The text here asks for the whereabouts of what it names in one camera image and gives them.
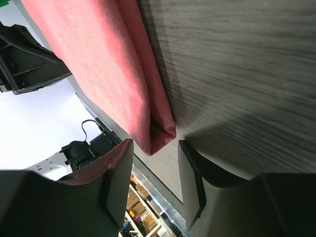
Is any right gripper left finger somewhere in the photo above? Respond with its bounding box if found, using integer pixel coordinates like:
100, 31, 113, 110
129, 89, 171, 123
0, 139, 134, 237

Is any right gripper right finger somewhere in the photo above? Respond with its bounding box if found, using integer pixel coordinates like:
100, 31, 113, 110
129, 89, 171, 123
178, 140, 316, 237

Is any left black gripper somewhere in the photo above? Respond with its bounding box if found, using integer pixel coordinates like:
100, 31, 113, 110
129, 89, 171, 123
0, 24, 72, 95

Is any coral red t shirt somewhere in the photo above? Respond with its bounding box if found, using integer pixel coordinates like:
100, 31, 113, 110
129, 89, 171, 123
23, 0, 176, 156

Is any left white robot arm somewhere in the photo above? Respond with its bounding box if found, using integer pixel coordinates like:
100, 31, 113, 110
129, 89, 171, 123
0, 25, 119, 180

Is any green plastic bin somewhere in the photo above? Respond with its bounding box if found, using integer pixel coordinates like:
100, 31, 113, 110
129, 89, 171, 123
0, 0, 10, 7

